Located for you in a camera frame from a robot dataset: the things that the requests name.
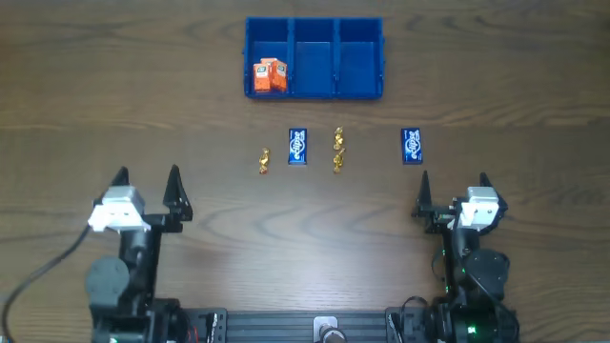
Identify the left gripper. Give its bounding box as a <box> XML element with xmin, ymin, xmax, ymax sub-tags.
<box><xmin>110</xmin><ymin>164</ymin><xmax>194</xmax><ymax>234</ymax></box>

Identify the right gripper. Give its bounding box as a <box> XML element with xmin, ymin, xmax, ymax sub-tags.
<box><xmin>412</xmin><ymin>170</ymin><xmax>508</xmax><ymax>234</ymax></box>

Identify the blue candy pack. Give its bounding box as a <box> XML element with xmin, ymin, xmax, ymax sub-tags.
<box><xmin>288</xmin><ymin>128</ymin><xmax>309</xmax><ymax>166</ymax></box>
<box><xmin>400</xmin><ymin>127</ymin><xmax>424</xmax><ymax>166</ymax></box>

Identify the orange candy box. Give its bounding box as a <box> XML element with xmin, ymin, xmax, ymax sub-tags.
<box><xmin>260</xmin><ymin>57</ymin><xmax>289</xmax><ymax>93</ymax></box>
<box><xmin>253</xmin><ymin>62</ymin><xmax>273</xmax><ymax>93</ymax></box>

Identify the blue tray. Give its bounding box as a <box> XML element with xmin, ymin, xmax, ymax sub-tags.
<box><xmin>242</xmin><ymin>16</ymin><xmax>386</xmax><ymax>101</ymax></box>

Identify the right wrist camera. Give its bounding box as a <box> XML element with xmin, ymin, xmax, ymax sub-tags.
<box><xmin>456</xmin><ymin>186</ymin><xmax>500</xmax><ymax>232</ymax></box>

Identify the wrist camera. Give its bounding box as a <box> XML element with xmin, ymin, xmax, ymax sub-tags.
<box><xmin>456</xmin><ymin>186</ymin><xmax>500</xmax><ymax>232</ymax></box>
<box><xmin>87</xmin><ymin>185</ymin><xmax>152</xmax><ymax>233</ymax></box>

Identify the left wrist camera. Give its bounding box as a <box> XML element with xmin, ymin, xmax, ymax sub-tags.
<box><xmin>87</xmin><ymin>185</ymin><xmax>152</xmax><ymax>233</ymax></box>

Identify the mounting rail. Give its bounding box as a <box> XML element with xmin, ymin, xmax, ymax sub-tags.
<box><xmin>94</xmin><ymin>308</ymin><xmax>520</xmax><ymax>343</ymax></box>

